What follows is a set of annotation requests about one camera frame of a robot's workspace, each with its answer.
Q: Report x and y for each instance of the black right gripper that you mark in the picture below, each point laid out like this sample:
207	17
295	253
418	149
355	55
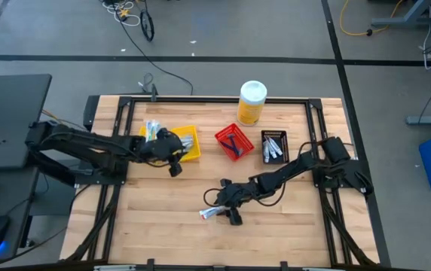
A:
234	197

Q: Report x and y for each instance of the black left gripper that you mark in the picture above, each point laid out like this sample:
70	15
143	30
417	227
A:
162	147

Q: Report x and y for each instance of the red and white toothpaste tube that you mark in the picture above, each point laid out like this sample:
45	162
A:
209	213

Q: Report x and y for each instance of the blue white toothbrush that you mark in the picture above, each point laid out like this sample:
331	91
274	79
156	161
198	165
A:
156	128

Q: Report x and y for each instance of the blue disposable razor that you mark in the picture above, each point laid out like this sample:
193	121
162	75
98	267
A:
233	142
230	148

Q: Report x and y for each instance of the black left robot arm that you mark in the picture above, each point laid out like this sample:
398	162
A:
87	141

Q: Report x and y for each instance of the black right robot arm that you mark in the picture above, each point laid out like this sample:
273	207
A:
294	167

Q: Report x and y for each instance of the clear-wrapped white toothbrush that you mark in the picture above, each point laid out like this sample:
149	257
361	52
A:
152	126

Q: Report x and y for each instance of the red plastic basket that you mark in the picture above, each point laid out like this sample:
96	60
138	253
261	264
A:
225	137

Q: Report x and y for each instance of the yellow wipes canister white lid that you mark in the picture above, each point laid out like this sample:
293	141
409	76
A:
251	109

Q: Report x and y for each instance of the black plastic basket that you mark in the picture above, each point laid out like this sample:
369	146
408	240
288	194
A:
285	150

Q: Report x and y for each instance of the black desk top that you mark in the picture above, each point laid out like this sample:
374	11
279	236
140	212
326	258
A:
12	113

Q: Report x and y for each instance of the dark grey desk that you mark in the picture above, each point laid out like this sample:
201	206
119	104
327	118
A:
12	195

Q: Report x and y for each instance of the grey metal stand foot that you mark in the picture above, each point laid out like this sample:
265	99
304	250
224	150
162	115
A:
430	119

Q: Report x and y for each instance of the grey metal stand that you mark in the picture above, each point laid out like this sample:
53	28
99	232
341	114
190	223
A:
396	21

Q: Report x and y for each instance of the black aluminium table frame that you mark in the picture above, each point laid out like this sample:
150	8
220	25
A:
219	100

